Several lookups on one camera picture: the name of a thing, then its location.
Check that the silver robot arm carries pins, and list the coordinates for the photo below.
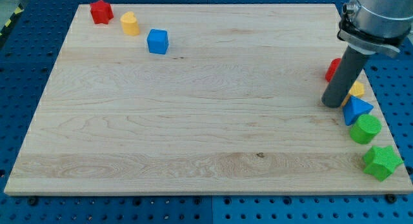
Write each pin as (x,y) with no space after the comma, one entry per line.
(376,26)

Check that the blue cube block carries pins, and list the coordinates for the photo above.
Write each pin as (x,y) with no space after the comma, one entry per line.
(157,41)

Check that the wooden board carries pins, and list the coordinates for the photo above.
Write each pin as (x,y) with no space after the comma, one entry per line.
(233,108)

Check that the yellow heart block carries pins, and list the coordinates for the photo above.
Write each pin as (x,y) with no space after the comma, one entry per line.
(129,24)

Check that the red cylinder block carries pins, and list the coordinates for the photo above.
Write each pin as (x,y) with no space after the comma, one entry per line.
(332,69)

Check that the red star block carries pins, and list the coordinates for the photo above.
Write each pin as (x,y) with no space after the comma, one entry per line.
(101,12)

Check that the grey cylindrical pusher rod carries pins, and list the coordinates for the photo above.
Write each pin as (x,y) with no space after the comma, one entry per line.
(348,70)

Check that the blue triangle block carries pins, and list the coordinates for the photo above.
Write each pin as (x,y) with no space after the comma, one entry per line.
(354,108)

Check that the yellow hexagon block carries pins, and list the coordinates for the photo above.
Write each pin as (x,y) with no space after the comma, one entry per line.
(357,89)

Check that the green cylinder block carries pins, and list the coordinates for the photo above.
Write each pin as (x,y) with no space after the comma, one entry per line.
(365,129)

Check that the green star block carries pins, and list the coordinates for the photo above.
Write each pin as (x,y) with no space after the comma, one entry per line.
(381,162)

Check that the black screw left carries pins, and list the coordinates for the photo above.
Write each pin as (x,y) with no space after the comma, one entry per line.
(32,200)

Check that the black screw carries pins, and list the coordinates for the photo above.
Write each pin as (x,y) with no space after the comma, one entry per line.
(32,200)
(391,198)

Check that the black screw right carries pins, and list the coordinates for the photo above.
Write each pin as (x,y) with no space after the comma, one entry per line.
(391,198)

